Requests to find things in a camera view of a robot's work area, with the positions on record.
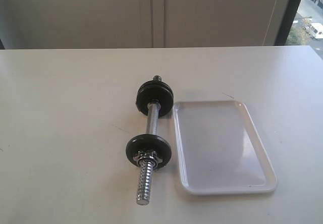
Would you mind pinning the dark window frame post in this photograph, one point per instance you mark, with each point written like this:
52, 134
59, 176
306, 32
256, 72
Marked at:
286, 23

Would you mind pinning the black rubber wheel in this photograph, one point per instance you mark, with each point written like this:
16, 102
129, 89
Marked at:
158, 96

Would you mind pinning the chrome dumbbell bar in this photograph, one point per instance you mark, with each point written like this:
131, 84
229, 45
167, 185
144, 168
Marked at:
145, 179

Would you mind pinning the chrome spinlock collar nut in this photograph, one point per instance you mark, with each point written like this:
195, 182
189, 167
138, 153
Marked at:
149, 156

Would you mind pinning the white plastic tray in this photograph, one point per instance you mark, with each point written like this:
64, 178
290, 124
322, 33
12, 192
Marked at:
219, 150

